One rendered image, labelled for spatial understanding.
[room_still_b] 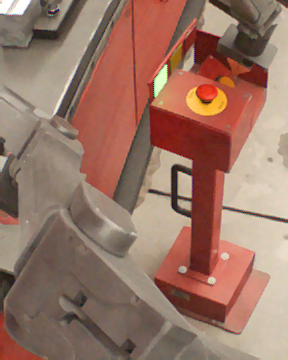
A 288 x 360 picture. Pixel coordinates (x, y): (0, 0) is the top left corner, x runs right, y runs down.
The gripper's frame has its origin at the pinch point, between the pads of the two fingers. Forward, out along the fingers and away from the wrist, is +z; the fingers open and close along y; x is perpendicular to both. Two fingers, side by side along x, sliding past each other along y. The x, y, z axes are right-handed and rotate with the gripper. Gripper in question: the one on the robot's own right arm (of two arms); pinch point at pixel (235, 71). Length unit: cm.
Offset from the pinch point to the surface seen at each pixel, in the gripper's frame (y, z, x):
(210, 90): 2.0, -2.8, 9.4
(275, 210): -25, 74, -25
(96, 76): 23.0, 9.1, 10.0
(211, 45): 6.8, 1.9, -4.8
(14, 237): 14, -19, 60
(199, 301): -18, 67, 13
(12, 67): 36.2, -0.2, 23.4
